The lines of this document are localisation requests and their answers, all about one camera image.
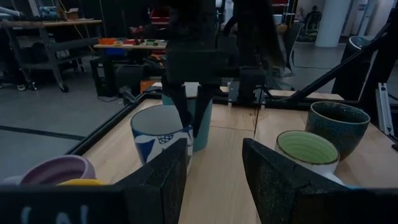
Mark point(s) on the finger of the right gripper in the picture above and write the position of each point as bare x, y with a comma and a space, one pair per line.
178, 102
203, 105

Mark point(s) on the black computer case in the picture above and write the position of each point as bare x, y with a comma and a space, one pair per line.
102, 77

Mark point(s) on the person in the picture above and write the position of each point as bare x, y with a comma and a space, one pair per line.
313, 15
300, 14

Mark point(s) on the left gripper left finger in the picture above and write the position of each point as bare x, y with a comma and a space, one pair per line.
161, 189

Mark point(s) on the white mug with blue pattern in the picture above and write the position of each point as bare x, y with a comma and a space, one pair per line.
155, 124

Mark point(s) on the dark speckled blue-brown mug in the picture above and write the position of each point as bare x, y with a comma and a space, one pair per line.
339, 133

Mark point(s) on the wooden table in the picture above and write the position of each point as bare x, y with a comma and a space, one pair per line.
133, 46

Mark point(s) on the black cylindrical bin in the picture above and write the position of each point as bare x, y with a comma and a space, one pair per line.
345, 84

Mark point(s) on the green and white mug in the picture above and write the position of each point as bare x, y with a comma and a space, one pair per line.
306, 147

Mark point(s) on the red bin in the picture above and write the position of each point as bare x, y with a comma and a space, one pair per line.
160, 15

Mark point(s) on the black frame post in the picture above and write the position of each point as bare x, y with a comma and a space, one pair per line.
384, 62

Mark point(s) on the office chair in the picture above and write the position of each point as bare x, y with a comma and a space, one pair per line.
292, 40

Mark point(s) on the silver aluminium extrusion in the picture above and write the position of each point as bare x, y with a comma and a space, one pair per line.
384, 109

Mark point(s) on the wooden workbench on wheels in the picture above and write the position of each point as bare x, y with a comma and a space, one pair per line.
49, 23

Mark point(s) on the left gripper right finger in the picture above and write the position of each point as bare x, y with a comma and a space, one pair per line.
273, 189

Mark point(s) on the blue crate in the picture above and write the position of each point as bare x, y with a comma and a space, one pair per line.
113, 52

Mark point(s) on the purple and white mug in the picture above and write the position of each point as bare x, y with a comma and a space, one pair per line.
59, 169

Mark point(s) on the yellow mug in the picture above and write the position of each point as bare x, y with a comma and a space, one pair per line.
81, 182

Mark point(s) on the orange bin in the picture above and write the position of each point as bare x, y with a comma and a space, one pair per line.
107, 41

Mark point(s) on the white pillar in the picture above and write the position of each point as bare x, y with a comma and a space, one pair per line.
331, 21

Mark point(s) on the teal mug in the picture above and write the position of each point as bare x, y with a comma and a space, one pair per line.
203, 130

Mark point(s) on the orange object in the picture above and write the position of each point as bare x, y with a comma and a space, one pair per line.
146, 85

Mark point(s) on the black table edge frame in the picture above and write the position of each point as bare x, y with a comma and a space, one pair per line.
105, 128

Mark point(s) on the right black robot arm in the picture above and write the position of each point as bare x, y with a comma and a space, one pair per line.
255, 37

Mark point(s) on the cardboard box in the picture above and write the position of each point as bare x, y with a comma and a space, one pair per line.
71, 15

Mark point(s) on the black diagonal frame strut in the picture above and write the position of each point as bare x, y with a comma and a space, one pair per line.
335, 70

